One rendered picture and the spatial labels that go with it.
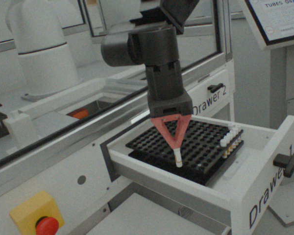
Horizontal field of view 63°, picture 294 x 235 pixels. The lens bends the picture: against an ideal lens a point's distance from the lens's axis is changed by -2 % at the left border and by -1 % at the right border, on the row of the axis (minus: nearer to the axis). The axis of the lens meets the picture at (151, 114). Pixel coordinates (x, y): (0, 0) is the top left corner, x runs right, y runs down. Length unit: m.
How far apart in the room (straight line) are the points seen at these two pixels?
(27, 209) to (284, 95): 1.29
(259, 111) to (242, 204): 1.92
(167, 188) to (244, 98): 1.84
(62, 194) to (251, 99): 1.91
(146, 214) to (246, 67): 1.75
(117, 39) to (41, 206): 0.32
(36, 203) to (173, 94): 0.32
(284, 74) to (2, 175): 1.28
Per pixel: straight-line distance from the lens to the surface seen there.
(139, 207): 0.64
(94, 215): 0.67
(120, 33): 0.42
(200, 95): 0.84
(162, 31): 0.36
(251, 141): 0.65
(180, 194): 0.49
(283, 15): 1.31
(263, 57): 2.12
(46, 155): 0.52
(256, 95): 2.23
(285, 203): 1.68
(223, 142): 0.54
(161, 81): 0.37
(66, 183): 0.57
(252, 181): 0.41
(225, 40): 1.01
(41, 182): 0.54
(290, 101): 1.50
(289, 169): 0.47
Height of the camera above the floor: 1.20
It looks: 23 degrees down
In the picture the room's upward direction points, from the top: 11 degrees counter-clockwise
